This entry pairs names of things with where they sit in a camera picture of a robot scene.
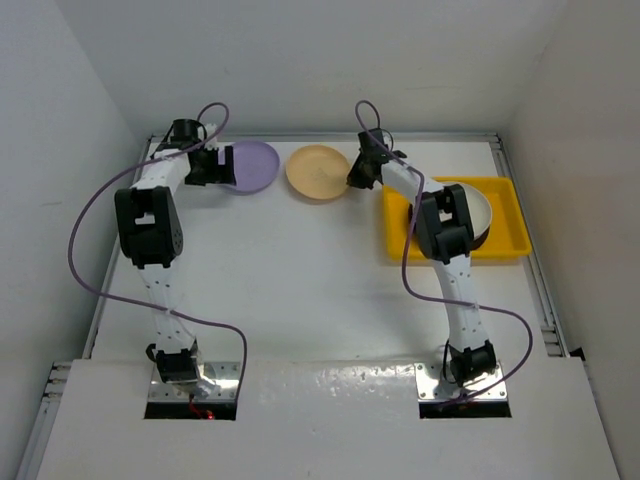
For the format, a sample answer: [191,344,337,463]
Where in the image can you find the yellow plastic bin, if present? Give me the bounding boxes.
[382,176,531,265]

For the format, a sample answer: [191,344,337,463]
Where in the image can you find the cream plate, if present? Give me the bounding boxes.
[444,181,493,249]

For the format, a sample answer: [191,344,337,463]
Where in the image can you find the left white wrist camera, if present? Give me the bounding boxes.
[201,123,220,151]

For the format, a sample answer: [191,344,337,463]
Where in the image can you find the purple plate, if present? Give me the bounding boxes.
[221,140,280,195]

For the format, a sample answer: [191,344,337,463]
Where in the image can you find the purple cable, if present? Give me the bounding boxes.
[67,102,249,396]
[354,99,534,406]

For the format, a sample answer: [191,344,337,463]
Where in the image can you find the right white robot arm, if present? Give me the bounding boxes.
[347,128,497,386]

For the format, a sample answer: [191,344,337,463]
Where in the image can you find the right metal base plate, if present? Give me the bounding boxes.
[414,363,508,403]

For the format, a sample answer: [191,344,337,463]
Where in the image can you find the light orange plate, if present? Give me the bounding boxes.
[285,144,350,202]

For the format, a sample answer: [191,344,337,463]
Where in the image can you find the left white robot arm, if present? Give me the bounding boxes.
[114,119,236,395]

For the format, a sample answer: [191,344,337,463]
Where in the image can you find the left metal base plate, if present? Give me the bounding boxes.
[147,362,240,403]

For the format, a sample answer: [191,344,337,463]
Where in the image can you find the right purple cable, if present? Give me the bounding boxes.
[354,99,534,406]

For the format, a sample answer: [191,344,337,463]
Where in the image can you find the metal base plate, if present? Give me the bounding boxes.
[147,362,240,403]
[414,363,508,403]

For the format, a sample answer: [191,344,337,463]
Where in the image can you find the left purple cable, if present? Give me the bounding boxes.
[67,102,249,396]

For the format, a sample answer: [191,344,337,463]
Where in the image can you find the steel rimmed plate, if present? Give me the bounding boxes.
[413,199,493,250]

